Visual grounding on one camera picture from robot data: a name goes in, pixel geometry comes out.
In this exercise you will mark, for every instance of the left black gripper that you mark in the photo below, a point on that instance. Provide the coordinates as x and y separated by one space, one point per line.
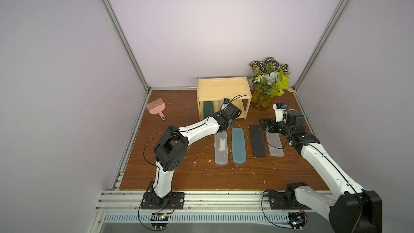
217 115

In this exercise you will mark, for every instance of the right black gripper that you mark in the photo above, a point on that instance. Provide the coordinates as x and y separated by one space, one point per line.
268 125

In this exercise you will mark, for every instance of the tall translucent white pencil case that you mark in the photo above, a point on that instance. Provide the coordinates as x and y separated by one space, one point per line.
274 144

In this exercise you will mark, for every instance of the black pencil case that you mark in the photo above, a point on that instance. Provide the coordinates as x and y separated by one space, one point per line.
257 141

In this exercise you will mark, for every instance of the rounded translucent pencil case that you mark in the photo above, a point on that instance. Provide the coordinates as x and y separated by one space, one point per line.
221 149

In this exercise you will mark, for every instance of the teal pencil case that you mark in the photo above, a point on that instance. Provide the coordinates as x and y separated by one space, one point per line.
238 146

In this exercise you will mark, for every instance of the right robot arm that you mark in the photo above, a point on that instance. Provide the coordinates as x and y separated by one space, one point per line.
351 209

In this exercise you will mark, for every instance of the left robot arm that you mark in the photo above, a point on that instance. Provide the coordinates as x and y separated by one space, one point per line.
170 150

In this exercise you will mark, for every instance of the dark green pencil case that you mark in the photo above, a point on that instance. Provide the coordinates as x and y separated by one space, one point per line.
208 108

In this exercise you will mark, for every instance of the wooden two-tier shelf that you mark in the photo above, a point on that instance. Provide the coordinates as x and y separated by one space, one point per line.
215 90

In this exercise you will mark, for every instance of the amber vase with plants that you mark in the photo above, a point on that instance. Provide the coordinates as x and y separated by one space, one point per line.
270 80

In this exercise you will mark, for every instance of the pink hand brush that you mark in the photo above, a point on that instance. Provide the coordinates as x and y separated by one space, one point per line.
157 107

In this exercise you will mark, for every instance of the right connector board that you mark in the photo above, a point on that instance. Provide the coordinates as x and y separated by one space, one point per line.
297 220

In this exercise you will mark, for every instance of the connector board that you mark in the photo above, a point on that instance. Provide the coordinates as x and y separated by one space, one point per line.
297 220
159 221

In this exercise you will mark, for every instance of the left connector board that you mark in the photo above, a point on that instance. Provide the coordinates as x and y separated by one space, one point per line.
159 221

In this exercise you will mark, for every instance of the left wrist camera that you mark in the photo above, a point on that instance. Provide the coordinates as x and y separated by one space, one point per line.
225 103

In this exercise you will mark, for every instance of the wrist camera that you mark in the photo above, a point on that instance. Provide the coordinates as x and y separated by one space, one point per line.
280 109
225 103

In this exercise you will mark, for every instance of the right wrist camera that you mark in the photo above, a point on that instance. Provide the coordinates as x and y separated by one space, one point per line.
280 109

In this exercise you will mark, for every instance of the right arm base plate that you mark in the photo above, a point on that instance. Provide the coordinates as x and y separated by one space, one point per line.
283 200

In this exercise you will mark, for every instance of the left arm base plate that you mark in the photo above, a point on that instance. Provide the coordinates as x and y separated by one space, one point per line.
173 200

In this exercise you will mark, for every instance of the aluminium front rail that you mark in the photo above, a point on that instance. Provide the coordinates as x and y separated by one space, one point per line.
195 201

